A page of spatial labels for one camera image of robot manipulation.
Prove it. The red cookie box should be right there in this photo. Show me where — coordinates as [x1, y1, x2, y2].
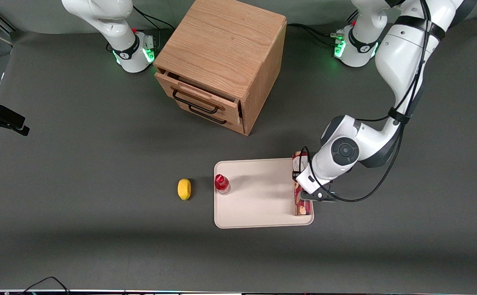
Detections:
[291, 150, 313, 217]

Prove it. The beige plastic tray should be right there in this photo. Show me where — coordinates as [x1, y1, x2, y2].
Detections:
[213, 157, 315, 229]

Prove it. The small red bottle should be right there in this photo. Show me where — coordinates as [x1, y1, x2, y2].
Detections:
[215, 174, 231, 196]

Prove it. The wooden drawer, narrow front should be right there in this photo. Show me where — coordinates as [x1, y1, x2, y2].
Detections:
[176, 100, 246, 135]

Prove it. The yellow lemon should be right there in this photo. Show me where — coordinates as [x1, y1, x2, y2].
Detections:
[177, 178, 192, 201]

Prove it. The wooden drawer, wide front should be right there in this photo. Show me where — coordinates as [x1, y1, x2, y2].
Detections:
[155, 69, 244, 126]

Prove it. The oak wooden drawer cabinet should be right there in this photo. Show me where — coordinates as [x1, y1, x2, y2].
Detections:
[153, 0, 288, 137]

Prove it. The black left arm wrist cable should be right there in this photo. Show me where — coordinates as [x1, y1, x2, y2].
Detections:
[301, 0, 434, 203]

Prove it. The black drawer handle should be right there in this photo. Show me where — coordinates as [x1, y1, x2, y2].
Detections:
[172, 89, 219, 115]
[188, 104, 228, 125]

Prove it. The black left arm base cable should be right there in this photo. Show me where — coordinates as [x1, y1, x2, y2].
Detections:
[286, 12, 359, 46]

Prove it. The black arm base cable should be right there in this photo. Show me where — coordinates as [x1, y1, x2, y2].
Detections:
[133, 6, 176, 32]
[286, 12, 359, 46]

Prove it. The thin black loose cable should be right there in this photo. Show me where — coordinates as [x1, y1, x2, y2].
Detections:
[20, 276, 72, 295]

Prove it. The black right arm base cable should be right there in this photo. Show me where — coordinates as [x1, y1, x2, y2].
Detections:
[133, 6, 176, 32]

